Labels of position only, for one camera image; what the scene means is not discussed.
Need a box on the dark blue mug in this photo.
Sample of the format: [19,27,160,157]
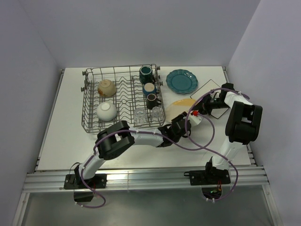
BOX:
[143,82,157,97]

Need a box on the clear drinking glass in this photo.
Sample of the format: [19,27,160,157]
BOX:
[150,106,163,121]

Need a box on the white bowl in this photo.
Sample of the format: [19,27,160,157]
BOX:
[96,102,117,121]

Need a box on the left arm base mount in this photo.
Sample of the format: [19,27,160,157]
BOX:
[63,174,107,202]

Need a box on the brown mug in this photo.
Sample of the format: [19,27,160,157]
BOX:
[146,93,161,110]

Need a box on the aluminium rail frame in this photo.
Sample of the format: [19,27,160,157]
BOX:
[13,68,283,226]

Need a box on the cream bowl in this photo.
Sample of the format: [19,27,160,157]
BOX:
[97,79,117,97]

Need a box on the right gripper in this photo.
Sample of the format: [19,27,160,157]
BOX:
[190,93,230,116]

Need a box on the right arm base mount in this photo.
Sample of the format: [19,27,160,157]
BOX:
[184,169,231,199]

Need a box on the grey wire dish rack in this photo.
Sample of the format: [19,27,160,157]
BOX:
[81,65,166,133]

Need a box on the teal green mug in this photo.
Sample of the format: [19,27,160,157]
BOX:
[139,65,155,84]

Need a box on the cream yellow plate leaf motif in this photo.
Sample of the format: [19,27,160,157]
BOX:
[165,98,196,122]

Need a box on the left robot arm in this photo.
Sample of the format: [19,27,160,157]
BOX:
[74,113,192,188]

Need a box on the clear glass mug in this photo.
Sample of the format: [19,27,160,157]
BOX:
[133,108,148,125]

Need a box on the teal scalloped plate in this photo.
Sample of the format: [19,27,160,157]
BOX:
[166,69,198,95]

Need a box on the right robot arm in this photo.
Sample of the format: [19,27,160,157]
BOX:
[194,83,263,184]

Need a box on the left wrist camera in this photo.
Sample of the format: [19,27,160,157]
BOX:
[188,111,202,127]

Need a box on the white square plate black rim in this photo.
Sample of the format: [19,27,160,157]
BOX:
[190,79,229,119]

